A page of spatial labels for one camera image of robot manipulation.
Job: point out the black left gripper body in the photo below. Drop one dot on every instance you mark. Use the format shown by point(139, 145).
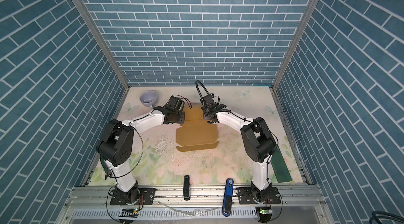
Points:
point(179, 117)

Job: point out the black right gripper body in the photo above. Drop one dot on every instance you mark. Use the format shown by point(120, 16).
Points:
point(206, 114)

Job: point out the brown cardboard box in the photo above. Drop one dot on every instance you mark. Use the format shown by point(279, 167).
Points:
point(195, 133)

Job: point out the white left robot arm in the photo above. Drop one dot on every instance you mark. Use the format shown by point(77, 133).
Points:
point(116, 142)

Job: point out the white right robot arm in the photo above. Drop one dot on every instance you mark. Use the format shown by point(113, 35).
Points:
point(259, 142)

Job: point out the lavender ceramic cup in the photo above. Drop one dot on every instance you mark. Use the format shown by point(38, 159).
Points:
point(149, 99)

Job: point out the black marker pen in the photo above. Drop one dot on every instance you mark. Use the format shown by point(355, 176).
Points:
point(186, 188)

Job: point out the green rectangular block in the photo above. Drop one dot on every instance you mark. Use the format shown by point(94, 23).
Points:
point(280, 168)

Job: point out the left controller board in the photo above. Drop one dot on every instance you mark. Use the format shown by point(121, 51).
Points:
point(129, 213)

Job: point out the controller board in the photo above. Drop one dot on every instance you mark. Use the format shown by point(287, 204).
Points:
point(264, 214)
point(129, 213)

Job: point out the right controller board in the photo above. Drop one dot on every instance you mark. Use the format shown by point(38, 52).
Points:
point(264, 214)

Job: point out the aluminium right corner post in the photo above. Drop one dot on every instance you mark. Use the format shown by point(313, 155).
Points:
point(294, 43)

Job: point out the aluminium corner post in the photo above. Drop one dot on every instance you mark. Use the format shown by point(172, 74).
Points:
point(90, 23)
point(294, 43)

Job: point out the green handled pliers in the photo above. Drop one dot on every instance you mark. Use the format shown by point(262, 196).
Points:
point(105, 167)

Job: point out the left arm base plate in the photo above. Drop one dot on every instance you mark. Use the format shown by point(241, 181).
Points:
point(148, 195)

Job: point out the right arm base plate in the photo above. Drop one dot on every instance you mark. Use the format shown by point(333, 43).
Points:
point(250, 195)

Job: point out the aluminium front rail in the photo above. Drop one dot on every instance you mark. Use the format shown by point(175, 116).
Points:
point(301, 204)

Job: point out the aluminium left corner post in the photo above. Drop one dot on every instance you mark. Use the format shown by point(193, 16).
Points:
point(90, 23)

